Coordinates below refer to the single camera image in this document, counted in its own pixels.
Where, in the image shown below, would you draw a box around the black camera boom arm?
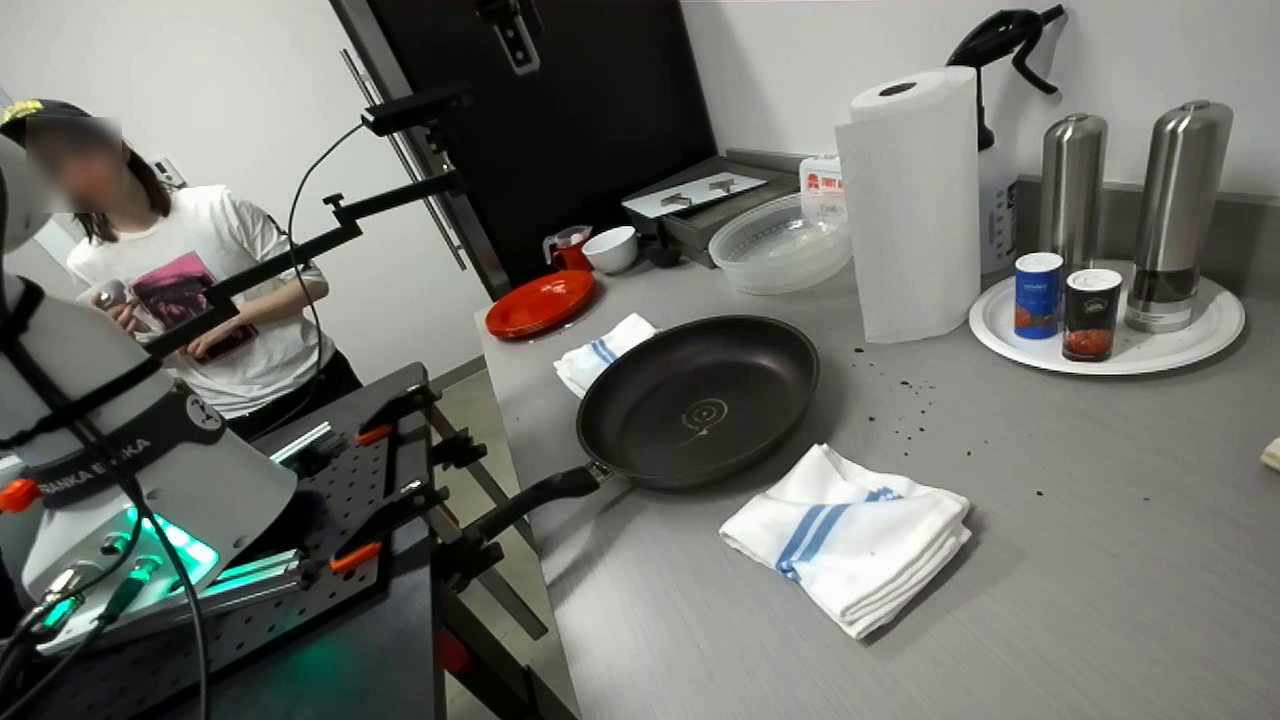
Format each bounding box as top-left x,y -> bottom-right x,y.
142,169 -> 464,359

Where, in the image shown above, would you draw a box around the black frying pan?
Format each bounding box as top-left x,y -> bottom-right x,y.
458,312 -> 826,537

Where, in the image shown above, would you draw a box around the small white bowl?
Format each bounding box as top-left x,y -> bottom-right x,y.
582,218 -> 646,276

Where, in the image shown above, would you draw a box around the green LED light strip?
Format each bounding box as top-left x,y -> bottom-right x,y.
33,510 -> 307,630

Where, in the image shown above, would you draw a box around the white round plate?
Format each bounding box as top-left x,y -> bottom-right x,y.
966,273 -> 1253,379

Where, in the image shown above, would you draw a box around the white paper towel roll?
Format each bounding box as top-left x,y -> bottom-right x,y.
832,68 -> 989,346

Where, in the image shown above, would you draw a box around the black breadboard table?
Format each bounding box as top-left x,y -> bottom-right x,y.
0,359 -> 582,720

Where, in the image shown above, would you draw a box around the spray bottle black trigger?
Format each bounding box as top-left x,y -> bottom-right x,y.
943,0 -> 1073,283

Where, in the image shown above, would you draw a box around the large clear plastic bowl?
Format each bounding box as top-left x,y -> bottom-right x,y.
706,187 -> 858,297

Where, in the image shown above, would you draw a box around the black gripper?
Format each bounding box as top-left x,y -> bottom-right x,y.
477,0 -> 552,62

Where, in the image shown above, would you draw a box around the seated person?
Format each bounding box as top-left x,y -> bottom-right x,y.
0,90 -> 367,429

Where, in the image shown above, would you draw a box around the black stereo camera bar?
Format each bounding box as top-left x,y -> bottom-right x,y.
357,85 -> 477,141

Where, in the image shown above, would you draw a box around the dark spice jar white lid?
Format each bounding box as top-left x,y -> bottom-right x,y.
1062,262 -> 1128,364

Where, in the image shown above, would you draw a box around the blue spice jar white lid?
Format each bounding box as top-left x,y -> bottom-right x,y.
1011,249 -> 1068,345

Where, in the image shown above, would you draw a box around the stainless steel grinder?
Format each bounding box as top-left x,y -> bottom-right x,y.
1126,94 -> 1235,335
1037,110 -> 1111,273

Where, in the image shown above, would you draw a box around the black clamp orange handle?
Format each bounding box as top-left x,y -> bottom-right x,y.
324,484 -> 507,586
347,382 -> 494,472
0,472 -> 47,519

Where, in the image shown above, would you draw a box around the white towel blue stripes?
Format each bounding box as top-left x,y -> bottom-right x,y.
718,441 -> 978,645
549,312 -> 661,398

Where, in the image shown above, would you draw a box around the red bowl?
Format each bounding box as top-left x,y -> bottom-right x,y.
482,238 -> 607,345

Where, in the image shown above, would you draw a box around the white sea salt box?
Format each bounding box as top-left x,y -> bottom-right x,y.
795,156 -> 849,205

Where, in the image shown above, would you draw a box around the black camera cable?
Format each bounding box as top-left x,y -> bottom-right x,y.
279,114 -> 371,392

